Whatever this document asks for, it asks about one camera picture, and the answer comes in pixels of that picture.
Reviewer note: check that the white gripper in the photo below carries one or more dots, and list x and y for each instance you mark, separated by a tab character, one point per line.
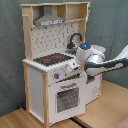
72	69

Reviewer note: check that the white oven door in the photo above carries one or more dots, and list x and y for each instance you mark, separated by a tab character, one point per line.
66	99

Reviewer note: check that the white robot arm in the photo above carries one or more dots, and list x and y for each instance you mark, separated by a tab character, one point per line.
93	60

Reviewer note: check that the wooden toy kitchen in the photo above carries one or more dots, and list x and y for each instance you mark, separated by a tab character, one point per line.
46	40

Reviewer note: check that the grey toy sink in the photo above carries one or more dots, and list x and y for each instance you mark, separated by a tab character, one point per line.
71	51

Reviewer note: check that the grey ice dispenser panel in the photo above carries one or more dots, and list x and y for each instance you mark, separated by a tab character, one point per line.
90	79

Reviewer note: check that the black toy stovetop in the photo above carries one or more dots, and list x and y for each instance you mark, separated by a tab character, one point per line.
52	59

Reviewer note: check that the grey range hood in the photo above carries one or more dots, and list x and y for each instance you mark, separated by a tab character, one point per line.
48	18

